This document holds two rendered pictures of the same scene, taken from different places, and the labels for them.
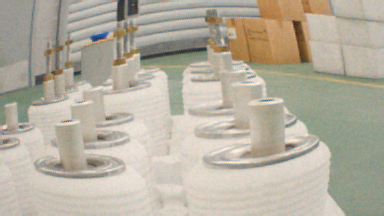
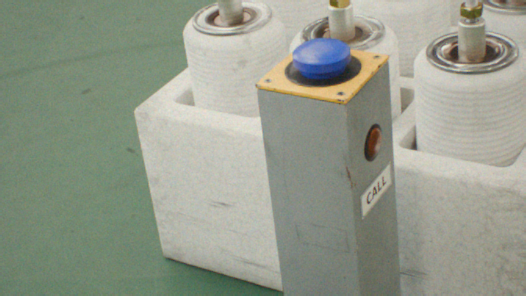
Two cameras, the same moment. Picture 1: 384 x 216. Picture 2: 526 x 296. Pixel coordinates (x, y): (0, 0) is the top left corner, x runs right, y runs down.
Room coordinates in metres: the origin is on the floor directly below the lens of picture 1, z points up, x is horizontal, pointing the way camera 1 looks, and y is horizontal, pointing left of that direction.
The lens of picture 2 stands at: (1.95, 0.46, 0.63)
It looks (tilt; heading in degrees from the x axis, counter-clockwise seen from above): 31 degrees down; 214
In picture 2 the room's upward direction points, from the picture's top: 7 degrees counter-clockwise
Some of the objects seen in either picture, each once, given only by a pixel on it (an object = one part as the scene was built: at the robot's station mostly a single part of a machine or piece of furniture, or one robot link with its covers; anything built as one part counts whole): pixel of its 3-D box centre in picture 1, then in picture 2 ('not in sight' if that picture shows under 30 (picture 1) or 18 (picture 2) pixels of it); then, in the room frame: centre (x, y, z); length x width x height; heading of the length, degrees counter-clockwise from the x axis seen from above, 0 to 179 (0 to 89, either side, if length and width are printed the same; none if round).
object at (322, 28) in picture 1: (341, 30); not in sight; (4.17, -0.99, 0.27); 0.39 x 0.39 x 0.18; 29
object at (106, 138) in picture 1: (85, 141); not in sight; (0.58, 0.08, 0.25); 0.08 x 0.08 x 0.01
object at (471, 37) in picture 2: (68, 78); (471, 38); (1.24, 0.20, 0.26); 0.02 x 0.02 x 0.03
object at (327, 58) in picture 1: (344, 57); not in sight; (4.17, -0.97, 0.09); 0.39 x 0.39 x 0.18; 27
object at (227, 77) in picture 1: (235, 91); not in sight; (0.70, -0.03, 0.26); 0.02 x 0.02 x 0.03
